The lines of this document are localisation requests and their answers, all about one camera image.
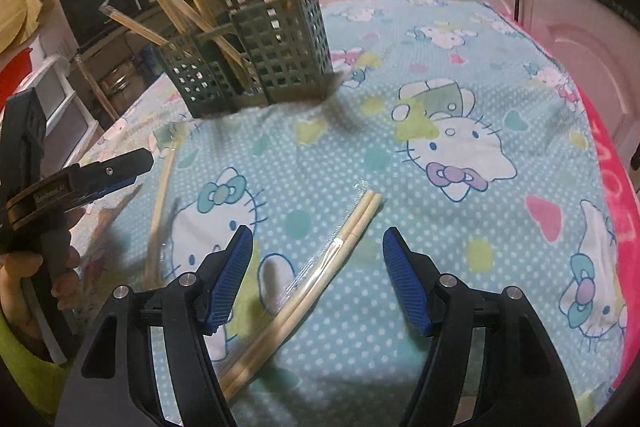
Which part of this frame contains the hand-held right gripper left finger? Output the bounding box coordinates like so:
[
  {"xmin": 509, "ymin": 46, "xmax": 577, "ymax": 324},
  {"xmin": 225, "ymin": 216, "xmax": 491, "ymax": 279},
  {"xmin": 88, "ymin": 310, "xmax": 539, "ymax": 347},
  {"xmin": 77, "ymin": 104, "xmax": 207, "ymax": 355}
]
[{"xmin": 52, "ymin": 225, "xmax": 254, "ymax": 427}]

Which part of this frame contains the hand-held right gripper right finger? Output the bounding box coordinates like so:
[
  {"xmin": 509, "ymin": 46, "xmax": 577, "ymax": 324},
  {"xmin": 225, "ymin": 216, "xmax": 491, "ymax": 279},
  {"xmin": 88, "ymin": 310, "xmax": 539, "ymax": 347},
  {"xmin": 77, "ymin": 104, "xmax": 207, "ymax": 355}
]
[{"xmin": 382, "ymin": 228, "xmax": 596, "ymax": 427}]

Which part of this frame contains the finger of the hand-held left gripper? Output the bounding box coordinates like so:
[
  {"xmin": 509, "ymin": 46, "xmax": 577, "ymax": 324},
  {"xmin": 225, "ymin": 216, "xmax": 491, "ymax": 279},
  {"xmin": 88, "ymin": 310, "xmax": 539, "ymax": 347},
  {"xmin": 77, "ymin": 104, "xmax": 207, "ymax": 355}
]
[
  {"xmin": 65, "ymin": 148, "xmax": 155, "ymax": 192},
  {"xmin": 72, "ymin": 177, "xmax": 139, "ymax": 210}
]

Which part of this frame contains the green perforated utensil holder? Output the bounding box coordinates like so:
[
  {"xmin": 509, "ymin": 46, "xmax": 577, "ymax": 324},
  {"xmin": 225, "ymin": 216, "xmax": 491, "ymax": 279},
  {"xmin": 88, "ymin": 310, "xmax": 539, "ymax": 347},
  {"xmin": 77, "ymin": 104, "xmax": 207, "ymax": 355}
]
[{"xmin": 154, "ymin": 0, "xmax": 337, "ymax": 121}]

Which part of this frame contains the person's left forearm green sleeve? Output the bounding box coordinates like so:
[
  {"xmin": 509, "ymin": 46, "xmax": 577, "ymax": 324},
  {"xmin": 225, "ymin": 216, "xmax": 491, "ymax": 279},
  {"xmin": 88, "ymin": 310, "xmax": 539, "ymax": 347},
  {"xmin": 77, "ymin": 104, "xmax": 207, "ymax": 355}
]
[{"xmin": 0, "ymin": 307, "xmax": 71, "ymax": 424}]

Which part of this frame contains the person's left hand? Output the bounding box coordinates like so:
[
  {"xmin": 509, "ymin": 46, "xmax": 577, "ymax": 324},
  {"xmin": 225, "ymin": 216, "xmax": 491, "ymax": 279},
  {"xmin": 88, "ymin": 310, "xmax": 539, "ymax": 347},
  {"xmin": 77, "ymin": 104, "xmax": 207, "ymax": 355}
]
[{"xmin": 0, "ymin": 246, "xmax": 83, "ymax": 360}]

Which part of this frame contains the white plastic drawer cabinet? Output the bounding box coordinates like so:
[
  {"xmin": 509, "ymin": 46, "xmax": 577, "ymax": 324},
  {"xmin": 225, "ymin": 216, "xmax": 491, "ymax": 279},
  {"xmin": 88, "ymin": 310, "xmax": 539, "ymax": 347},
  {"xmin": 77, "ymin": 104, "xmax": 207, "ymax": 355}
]
[{"xmin": 19, "ymin": 56, "xmax": 102, "ymax": 168}]

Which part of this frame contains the red plastic basin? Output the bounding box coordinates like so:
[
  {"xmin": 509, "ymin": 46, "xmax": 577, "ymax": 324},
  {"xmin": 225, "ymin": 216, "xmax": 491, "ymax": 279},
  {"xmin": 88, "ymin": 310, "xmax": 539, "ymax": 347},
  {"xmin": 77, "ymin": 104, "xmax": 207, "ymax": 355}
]
[{"xmin": 0, "ymin": 46, "xmax": 34, "ymax": 108}]

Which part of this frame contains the steel pot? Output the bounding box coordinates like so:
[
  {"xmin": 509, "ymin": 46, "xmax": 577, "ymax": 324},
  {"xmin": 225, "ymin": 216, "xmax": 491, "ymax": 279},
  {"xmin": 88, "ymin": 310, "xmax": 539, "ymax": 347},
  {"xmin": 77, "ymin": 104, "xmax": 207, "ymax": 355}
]
[{"xmin": 99, "ymin": 61, "xmax": 137, "ymax": 96}]

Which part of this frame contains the large round wooden board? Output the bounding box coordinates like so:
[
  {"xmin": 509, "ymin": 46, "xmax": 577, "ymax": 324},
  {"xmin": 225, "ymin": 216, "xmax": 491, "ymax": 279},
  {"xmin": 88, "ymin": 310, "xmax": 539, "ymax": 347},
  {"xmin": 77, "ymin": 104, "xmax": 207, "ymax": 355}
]
[{"xmin": 0, "ymin": 0, "xmax": 45, "ymax": 54}]

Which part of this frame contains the blue cartoon cat printed blanket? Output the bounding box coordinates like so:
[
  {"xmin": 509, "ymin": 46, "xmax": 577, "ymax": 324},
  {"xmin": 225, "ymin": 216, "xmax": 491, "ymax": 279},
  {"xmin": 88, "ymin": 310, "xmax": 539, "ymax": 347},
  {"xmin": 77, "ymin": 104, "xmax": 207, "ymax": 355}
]
[{"xmin": 75, "ymin": 0, "xmax": 631, "ymax": 427}]

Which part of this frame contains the black microwave oven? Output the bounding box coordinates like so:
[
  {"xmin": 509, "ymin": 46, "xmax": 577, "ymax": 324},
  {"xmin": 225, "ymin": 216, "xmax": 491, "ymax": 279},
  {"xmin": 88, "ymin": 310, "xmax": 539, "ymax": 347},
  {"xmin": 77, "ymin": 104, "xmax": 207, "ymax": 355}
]
[{"xmin": 59, "ymin": 0, "xmax": 152, "ymax": 48}]

